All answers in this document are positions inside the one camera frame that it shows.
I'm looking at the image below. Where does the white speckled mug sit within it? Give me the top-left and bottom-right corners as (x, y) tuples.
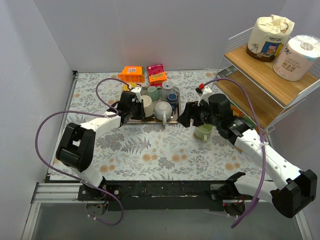
(154, 101), (173, 126)

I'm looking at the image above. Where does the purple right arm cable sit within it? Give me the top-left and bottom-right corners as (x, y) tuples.
(204, 77), (270, 229)

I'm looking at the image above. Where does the sage green mug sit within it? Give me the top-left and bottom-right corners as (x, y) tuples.
(144, 86), (161, 102)

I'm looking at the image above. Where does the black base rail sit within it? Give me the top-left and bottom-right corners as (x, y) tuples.
(77, 178), (261, 213)

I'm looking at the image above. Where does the pink orange box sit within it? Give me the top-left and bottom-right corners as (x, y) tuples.
(146, 64), (167, 86)

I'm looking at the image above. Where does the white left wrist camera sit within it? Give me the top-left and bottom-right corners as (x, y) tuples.
(130, 86), (142, 103)

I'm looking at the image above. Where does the light green mug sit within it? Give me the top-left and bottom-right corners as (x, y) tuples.
(194, 124), (214, 143)

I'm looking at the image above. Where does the sponge pack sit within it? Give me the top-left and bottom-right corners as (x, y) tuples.
(242, 116), (257, 130)
(230, 103), (240, 116)

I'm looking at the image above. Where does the white wire wooden shelf rack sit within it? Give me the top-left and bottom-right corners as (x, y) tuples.
(214, 28), (320, 150)

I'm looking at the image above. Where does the white cotton toilet roll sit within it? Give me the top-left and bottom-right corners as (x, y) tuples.
(273, 34), (320, 82)

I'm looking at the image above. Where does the floral table mat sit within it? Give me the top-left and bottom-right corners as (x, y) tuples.
(66, 72), (262, 181)

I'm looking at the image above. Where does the silver metal tray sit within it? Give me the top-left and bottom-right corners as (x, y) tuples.
(127, 86), (181, 125)

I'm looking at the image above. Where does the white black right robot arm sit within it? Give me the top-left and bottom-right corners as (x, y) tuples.
(177, 93), (318, 218)

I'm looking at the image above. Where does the sponge pack lower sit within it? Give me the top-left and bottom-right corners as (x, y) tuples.
(242, 116), (257, 130)

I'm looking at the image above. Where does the cartoon wrapped toilet roll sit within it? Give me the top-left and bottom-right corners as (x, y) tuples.
(246, 14), (295, 62)

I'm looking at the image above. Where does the small blue cup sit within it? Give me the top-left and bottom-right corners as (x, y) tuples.
(167, 93), (178, 111)

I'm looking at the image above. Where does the cream mug black handle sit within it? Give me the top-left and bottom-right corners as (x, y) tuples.
(141, 95), (154, 118)

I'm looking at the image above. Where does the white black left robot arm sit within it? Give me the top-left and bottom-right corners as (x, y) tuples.
(55, 87), (145, 200)

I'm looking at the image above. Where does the grey mug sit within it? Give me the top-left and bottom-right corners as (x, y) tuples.
(161, 80), (175, 101)

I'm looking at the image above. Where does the sponge pack upper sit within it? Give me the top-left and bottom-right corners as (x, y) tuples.
(230, 103), (240, 116)

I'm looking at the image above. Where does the yellow mug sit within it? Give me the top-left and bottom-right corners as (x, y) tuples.
(123, 82), (141, 91)

